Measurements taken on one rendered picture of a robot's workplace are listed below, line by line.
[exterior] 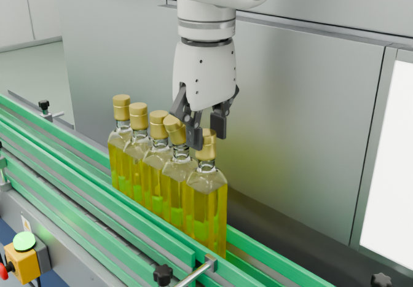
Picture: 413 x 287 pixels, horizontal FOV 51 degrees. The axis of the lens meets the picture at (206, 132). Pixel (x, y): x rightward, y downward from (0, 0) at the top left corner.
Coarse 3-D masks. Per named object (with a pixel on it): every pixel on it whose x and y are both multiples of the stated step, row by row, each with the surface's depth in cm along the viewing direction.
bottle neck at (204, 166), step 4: (200, 160) 71; (212, 160) 71; (200, 164) 71; (204, 164) 71; (208, 164) 71; (212, 164) 71; (200, 168) 72; (204, 168) 71; (208, 168) 71; (212, 168) 72; (204, 172) 72; (208, 172) 72
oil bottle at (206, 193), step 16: (192, 176) 72; (208, 176) 71; (224, 176) 73; (192, 192) 73; (208, 192) 71; (224, 192) 74; (192, 208) 75; (208, 208) 72; (224, 208) 76; (192, 224) 76; (208, 224) 74; (224, 224) 77; (208, 240) 75; (224, 240) 79; (224, 256) 81
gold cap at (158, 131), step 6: (150, 114) 77; (156, 114) 77; (162, 114) 77; (150, 120) 77; (156, 120) 76; (162, 120) 76; (150, 126) 78; (156, 126) 76; (162, 126) 76; (150, 132) 79; (156, 132) 77; (162, 132) 77; (156, 138) 77; (162, 138) 77
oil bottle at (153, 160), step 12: (144, 156) 80; (156, 156) 78; (168, 156) 79; (144, 168) 81; (156, 168) 78; (144, 180) 82; (156, 180) 80; (144, 192) 84; (156, 192) 81; (156, 204) 82
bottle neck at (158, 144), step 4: (152, 140) 79; (156, 140) 78; (160, 140) 78; (164, 140) 78; (156, 144) 78; (160, 144) 78; (164, 144) 79; (156, 148) 79; (160, 148) 79; (164, 148) 79
